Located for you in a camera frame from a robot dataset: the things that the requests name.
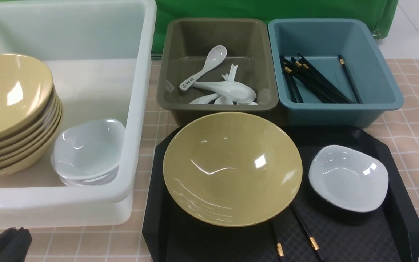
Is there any lone black chopstick in bin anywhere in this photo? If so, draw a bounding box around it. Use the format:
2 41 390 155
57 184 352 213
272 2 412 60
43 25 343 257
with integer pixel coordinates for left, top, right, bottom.
338 55 362 103

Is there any yellow noodle bowl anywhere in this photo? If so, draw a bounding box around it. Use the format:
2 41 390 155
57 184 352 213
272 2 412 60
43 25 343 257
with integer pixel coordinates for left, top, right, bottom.
163 112 303 227

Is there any black plastic serving tray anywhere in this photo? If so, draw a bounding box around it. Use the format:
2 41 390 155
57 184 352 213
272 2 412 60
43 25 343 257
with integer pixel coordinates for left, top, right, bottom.
142 126 419 262

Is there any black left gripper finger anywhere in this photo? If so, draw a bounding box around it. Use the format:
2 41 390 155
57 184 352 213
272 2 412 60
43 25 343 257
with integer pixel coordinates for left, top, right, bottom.
0 227 33 262

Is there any stack of white dishes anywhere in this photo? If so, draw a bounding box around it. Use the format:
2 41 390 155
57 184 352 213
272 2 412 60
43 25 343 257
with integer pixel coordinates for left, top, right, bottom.
51 118 126 186

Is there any bundle of black chopsticks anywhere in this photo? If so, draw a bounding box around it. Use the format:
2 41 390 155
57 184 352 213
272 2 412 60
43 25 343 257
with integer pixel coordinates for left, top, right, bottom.
280 54 355 103

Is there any white ceramic spoon centre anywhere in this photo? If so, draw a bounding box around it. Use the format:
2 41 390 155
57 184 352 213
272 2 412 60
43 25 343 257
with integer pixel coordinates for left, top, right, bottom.
191 81 256 103

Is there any teal blue plastic bin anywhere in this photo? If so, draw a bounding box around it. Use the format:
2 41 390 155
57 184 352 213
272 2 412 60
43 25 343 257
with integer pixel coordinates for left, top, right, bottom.
268 18 404 128

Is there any olive brown plastic bin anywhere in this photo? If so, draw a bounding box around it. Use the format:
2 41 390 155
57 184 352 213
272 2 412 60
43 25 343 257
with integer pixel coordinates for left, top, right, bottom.
156 18 279 126

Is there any large white plastic tub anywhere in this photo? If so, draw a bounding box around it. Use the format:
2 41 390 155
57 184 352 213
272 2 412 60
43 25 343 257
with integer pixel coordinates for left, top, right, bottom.
0 0 156 230

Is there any white spoon with lettering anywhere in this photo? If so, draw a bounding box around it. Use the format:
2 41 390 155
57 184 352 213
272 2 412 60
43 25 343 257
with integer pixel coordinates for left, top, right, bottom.
179 45 227 91

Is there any white ceramic spoon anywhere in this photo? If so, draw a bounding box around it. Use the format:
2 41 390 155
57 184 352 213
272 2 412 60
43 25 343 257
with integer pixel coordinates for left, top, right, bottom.
191 81 256 103
189 93 220 104

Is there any white square sauce dish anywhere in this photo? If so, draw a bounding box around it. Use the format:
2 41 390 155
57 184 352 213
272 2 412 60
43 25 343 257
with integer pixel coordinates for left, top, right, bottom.
308 145 389 213

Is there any white ceramic spoon upright handle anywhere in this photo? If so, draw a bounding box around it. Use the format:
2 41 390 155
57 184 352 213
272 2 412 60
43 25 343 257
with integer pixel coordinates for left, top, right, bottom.
214 64 238 106

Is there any beige checked tablecloth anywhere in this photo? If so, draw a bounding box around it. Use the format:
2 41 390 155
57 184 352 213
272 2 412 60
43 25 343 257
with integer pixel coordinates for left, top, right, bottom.
25 59 419 262

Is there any stack of yellow bowls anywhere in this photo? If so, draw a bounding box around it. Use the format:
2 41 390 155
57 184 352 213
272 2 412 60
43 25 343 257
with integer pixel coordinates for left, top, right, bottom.
0 53 63 176

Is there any white ceramic spoon lower left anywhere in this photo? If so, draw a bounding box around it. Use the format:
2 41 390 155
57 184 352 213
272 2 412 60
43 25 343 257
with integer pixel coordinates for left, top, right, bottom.
189 93 220 104

